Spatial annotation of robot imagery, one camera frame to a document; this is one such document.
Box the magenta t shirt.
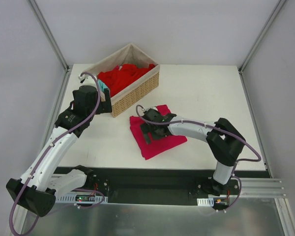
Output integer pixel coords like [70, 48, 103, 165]
[129, 116, 187, 160]

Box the red t shirt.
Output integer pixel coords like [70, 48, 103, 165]
[97, 64, 155, 97]

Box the wicker basket with cloth liner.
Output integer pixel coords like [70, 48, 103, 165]
[85, 43, 160, 118]

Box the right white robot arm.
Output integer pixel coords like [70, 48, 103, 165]
[140, 108, 245, 196]

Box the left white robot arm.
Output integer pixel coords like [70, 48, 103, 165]
[6, 85, 112, 217]

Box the teal t shirt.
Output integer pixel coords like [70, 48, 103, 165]
[97, 79, 109, 92]

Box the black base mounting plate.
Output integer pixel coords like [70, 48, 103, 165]
[87, 168, 239, 206]

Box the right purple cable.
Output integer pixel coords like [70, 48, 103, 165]
[136, 104, 262, 213]

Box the purple cable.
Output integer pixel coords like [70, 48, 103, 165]
[9, 71, 106, 236]
[136, 104, 262, 213]

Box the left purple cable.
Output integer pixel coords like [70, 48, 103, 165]
[9, 71, 106, 236]

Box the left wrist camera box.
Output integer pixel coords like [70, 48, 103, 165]
[79, 75, 87, 84]

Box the left white cable duct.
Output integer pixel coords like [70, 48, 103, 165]
[56, 194, 108, 204]

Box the white cable duct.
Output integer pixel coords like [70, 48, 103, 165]
[56, 194, 108, 204]
[197, 198, 214, 207]

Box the right white cable duct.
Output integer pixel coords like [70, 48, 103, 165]
[197, 198, 214, 207]

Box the aluminium frame rail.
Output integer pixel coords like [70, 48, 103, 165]
[240, 178, 288, 199]

